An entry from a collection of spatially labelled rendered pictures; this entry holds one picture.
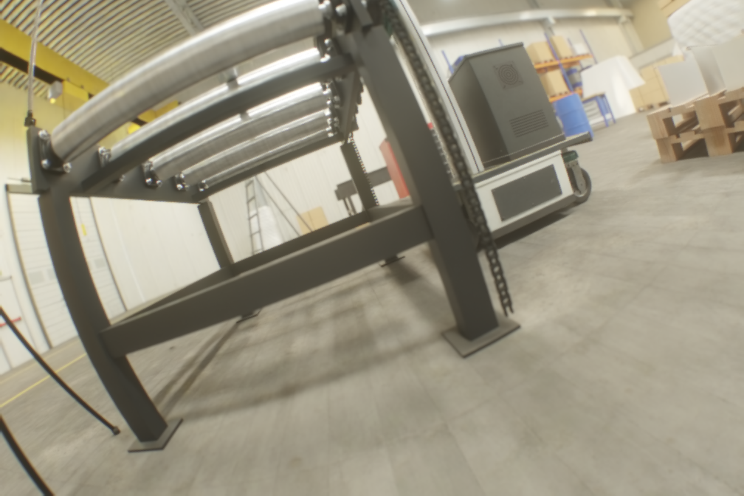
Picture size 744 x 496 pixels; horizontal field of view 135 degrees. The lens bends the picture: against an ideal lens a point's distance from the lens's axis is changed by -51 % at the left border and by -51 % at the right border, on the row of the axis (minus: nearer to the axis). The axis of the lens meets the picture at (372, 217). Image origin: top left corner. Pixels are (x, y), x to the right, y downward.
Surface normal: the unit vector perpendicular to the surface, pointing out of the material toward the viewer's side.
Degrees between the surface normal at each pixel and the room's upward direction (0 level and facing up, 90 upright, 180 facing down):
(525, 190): 90
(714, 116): 90
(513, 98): 90
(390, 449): 0
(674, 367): 0
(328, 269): 90
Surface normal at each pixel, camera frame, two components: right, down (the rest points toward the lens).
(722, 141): -0.92, 0.37
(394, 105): 0.11, 0.01
